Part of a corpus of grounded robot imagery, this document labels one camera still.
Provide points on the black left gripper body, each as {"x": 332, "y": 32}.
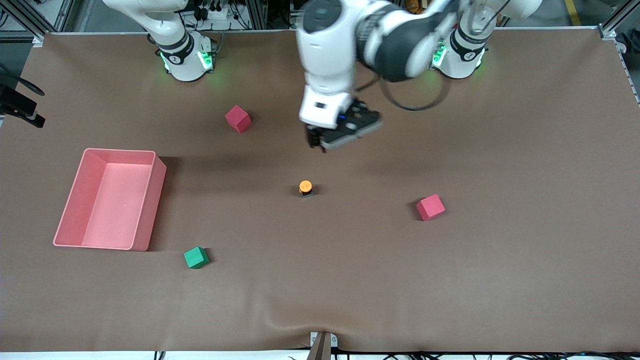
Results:
{"x": 314, "y": 137}

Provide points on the orange-capped black push button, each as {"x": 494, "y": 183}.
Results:
{"x": 306, "y": 187}

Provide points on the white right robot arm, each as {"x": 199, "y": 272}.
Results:
{"x": 175, "y": 40}

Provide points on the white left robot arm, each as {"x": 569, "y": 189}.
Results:
{"x": 330, "y": 60}

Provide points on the red foam cube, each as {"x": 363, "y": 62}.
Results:
{"x": 430, "y": 207}
{"x": 238, "y": 118}

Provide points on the pink plastic bin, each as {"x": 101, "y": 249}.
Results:
{"x": 112, "y": 200}

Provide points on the brown table mat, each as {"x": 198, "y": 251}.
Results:
{"x": 320, "y": 280}

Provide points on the white power strip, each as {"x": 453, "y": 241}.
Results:
{"x": 214, "y": 12}

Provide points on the green foam cube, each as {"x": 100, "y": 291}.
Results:
{"x": 196, "y": 257}

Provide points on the aluminium frame profile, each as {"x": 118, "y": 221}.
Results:
{"x": 30, "y": 17}

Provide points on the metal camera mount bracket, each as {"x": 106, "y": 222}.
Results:
{"x": 322, "y": 345}

